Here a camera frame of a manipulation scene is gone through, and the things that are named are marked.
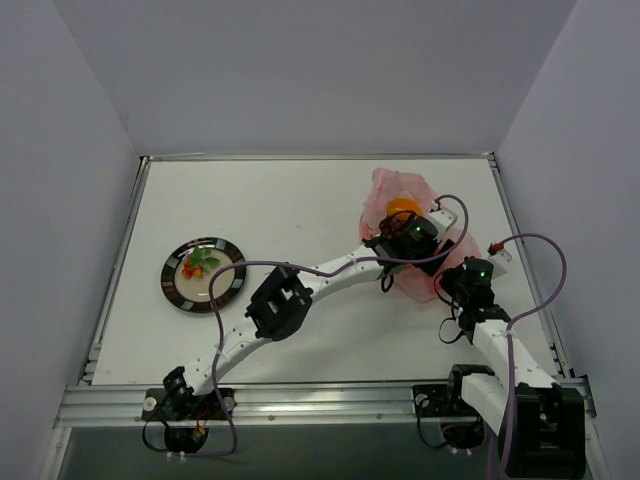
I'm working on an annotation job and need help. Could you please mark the red fake cherry tomatoes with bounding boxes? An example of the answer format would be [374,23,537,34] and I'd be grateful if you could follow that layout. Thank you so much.
[182,246,220,279]

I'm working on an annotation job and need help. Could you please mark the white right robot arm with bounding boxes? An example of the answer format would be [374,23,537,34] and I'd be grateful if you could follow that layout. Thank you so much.
[439,257,587,479]

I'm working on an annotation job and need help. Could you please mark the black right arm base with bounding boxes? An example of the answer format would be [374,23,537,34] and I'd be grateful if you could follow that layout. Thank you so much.
[412,364,495,456]

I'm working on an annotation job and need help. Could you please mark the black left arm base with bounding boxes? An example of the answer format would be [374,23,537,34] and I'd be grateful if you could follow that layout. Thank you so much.
[141,367,238,459]

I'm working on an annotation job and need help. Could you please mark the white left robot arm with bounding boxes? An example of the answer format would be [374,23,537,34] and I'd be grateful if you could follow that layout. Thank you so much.
[163,208,458,419]

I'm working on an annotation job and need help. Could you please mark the orange fake fruit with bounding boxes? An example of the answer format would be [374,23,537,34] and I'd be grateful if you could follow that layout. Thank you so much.
[386,197,423,216]

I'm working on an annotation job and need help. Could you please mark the black rimmed round plate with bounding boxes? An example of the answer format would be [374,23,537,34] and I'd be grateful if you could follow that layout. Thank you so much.
[160,237,245,314]

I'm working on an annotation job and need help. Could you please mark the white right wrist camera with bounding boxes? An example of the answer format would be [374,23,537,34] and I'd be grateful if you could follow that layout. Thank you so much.
[486,242,512,279]

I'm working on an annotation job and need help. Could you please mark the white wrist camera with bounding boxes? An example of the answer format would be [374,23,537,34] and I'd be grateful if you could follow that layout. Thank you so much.
[486,242,512,279]
[426,207,458,235]

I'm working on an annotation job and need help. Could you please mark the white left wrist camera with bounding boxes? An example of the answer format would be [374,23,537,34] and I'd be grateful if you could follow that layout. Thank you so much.
[426,207,458,235]

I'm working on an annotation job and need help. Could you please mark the aluminium front rail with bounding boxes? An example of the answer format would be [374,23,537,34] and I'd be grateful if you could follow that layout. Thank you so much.
[52,375,599,429]

